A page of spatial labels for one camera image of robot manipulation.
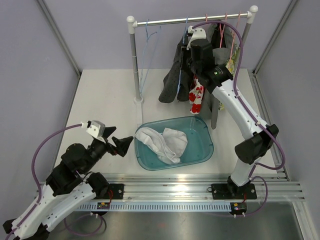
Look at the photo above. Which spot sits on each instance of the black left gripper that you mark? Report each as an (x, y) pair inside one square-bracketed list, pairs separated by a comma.
[(110, 144)]

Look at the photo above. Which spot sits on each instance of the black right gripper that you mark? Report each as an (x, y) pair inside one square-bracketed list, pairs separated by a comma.
[(189, 62)]

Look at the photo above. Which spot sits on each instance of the dark grey dotted skirt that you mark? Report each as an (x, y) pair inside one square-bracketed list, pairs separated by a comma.
[(170, 81)]

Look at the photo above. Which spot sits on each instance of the blue wire hanger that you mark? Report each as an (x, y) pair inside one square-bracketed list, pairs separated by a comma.
[(181, 56), (148, 38)]

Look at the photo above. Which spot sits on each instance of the white skirt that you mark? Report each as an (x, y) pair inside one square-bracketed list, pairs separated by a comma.
[(168, 146)]

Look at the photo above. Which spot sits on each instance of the teal plastic basin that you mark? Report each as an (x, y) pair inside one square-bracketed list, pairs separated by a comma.
[(199, 147)]

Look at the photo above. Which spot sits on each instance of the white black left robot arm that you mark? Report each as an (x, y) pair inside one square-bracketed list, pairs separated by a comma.
[(70, 184)]

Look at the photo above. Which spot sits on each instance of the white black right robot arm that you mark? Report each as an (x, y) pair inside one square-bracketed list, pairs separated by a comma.
[(258, 135)]

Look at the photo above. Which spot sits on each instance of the lemon print skirt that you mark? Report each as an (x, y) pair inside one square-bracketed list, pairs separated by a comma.
[(232, 62)]

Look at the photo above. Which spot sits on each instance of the red poppy print skirt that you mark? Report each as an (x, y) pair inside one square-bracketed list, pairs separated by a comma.
[(196, 96)]

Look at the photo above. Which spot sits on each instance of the silver clothes rack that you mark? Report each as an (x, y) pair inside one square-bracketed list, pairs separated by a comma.
[(133, 24)]

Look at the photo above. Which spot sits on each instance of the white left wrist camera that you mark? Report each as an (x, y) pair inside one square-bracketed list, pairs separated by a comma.
[(95, 129)]

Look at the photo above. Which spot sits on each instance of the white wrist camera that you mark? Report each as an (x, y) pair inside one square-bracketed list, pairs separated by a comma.
[(195, 34), (95, 129)]

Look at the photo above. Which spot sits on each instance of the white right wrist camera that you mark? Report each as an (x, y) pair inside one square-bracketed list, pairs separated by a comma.
[(195, 34)]

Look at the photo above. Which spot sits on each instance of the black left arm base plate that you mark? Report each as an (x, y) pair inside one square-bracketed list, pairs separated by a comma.
[(115, 191)]

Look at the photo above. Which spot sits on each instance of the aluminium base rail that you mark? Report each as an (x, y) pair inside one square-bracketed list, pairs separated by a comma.
[(194, 187)]

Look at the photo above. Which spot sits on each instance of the white slotted cable duct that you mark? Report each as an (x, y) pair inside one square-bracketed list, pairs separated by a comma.
[(155, 207)]

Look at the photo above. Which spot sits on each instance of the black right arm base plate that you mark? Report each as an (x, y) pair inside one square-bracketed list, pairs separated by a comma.
[(224, 191)]

